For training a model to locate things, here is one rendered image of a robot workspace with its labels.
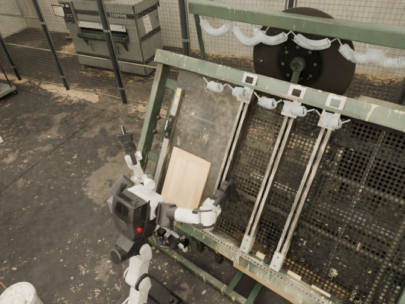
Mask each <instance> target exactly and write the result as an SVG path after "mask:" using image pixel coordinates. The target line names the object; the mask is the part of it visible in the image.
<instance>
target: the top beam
mask: <svg viewBox="0 0 405 304"><path fill-rule="evenodd" d="M154 61H156V62H160V63H164V64H166V65H170V66H174V67H177V68H181V69H185V70H188V71H192V72H196V73H197V70H199V71H203V72H207V73H209V74H213V75H218V76H220V77H224V78H229V79H231V80H235V81H239V82H242V79H243V75H244V73H245V72H246V73H249V74H253V75H257V76H258V77H257V81H256V85H255V86H257V87H261V88H264V89H267V90H271V91H274V92H278V93H282V94H285V95H287V94H288V91H289V88H290V85H291V84H292V85H295V86H299V87H304V88H306V92H305V94H304V98H303V100H307V101H311V102H314V103H318V104H322V105H325V103H326V101H327V98H328V95H329V94H330V95H334V96H337V97H342V98H346V99H347V100H346V102H345V105H344V108H343V111H346V112H350V113H354V114H357V115H360V116H359V119H360V120H363V121H367V122H371V123H373V124H377V125H381V126H384V127H388V128H392V129H394V130H398V131H402V132H405V112H402V111H399V110H395V109H391V108H388V107H383V106H379V105H376V104H371V103H367V102H364V101H360V100H355V99H352V98H348V97H344V96H341V95H336V94H333V93H329V92H324V91H322V90H317V89H313V88H310V87H305V86H301V85H299V84H294V83H290V82H287V81H282V80H278V79H275V78H271V77H266V76H263V75H259V74H254V73H252V72H247V71H243V70H240V69H235V68H231V67H228V66H224V65H219V64H216V63H212V62H207V61H205V60H200V59H196V58H193V57H188V56H185V55H181V54H177V53H174V52H169V51H165V50H162V49H156V53H155V57H154ZM340 103H341V101H340V100H336V99H333V98H332V99H331V102H330V106H332V107H336V108H339V105H340Z"/></svg>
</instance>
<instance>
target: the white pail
mask: <svg viewBox="0 0 405 304"><path fill-rule="evenodd" d="M0 284H1V285H2V286H3V287H4V288H5V289H6V287H5V286H4V285H3V284H2V282H0ZM0 304H43V302H42V301H41V299H40V297H39V295H37V292H36V290H35V288H34V287H33V286H32V285H31V284H30V283H28V282H19V283H16V284H14V285H12V286H10V287H9V288H7V289H6V290H5V291H4V292H3V293H2V294H1V296H0Z"/></svg>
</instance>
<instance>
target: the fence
mask: <svg viewBox="0 0 405 304"><path fill-rule="evenodd" d="M178 89H179V90H180V95H179V96H177V91H176V94H175V98H178V103H177V105H176V104H174V103H173V105H172V110H171V115H174V116H175V118H174V122H173V125H172V129H171V134H170V137H169V139H166V138H164V141H163V146H162V150H161V153H160V157H159V162H158V165H157V169H156V172H155V177H154V183H155V187H154V189H152V191H154V192H156V193H158V191H159V187H160V183H161V180H162V176H163V172H164V168H165V164H166V160H167V157H168V153H169V148H170V145H171V141H172V137H173V134H174V130H175V125H176V122H177V118H178V114H179V111H180V106H181V102H182V99H183V95H184V89H181V88H177V90H178ZM175 98H174V102H175Z"/></svg>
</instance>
